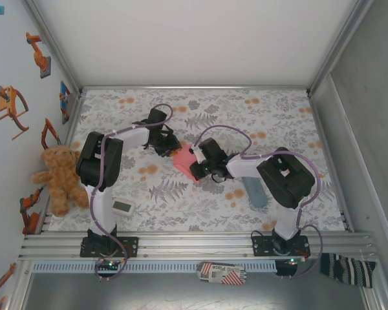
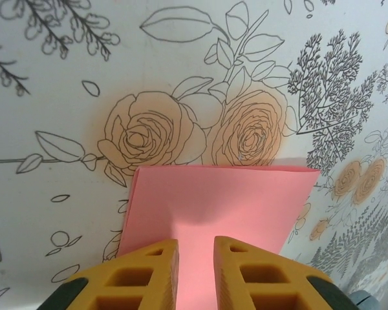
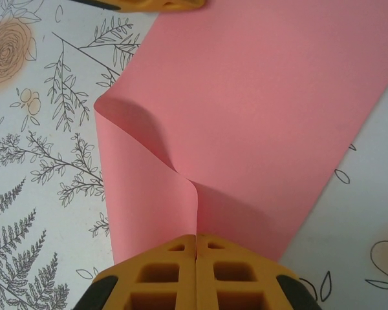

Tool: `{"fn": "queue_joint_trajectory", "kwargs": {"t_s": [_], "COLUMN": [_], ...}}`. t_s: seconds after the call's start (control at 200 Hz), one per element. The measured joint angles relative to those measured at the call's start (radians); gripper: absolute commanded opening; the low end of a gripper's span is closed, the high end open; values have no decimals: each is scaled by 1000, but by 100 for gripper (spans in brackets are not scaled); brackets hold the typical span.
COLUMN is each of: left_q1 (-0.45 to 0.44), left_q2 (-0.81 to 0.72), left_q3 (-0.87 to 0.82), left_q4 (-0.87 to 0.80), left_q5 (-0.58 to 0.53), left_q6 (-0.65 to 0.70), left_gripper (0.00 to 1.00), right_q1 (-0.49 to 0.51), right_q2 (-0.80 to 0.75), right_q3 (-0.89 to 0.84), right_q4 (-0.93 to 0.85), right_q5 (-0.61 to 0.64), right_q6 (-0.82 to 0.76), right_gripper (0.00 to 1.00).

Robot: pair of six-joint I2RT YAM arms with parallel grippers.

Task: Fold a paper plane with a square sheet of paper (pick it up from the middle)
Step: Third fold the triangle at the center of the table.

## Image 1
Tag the black white striped sock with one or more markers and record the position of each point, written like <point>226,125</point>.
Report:
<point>346,269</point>

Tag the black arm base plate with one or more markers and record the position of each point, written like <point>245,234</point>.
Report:
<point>132,247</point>
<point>262,247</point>

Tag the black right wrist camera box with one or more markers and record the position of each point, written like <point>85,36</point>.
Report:
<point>211,150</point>

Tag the blue orange machine wall sticker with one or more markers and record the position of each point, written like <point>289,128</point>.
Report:
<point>64,97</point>

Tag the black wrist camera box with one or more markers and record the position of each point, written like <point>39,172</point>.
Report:
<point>157,117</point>
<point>211,150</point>

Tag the blue-grey case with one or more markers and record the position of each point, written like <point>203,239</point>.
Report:
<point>257,193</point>

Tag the small green-lit circuit board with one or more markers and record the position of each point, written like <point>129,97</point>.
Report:
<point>109,264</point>
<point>294,261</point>

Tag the white digital timer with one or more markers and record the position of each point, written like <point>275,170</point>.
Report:
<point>124,206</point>

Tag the orange gripper claw wall sticker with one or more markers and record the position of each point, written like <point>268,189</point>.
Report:
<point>8,105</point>

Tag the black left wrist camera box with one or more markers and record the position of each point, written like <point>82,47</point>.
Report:
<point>157,117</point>

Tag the floral printed tablecloth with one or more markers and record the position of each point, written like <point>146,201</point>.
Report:
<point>194,206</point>

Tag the red white printed pouch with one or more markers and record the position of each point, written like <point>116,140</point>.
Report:
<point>221,274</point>

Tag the brown teddy bear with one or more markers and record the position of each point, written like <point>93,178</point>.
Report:
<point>59,181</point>

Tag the pink cloth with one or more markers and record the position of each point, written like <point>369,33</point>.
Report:
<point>185,159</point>

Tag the aluminium extrusion frame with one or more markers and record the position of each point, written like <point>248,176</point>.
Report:
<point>194,240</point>

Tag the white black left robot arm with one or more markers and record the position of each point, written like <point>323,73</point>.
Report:
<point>98,164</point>

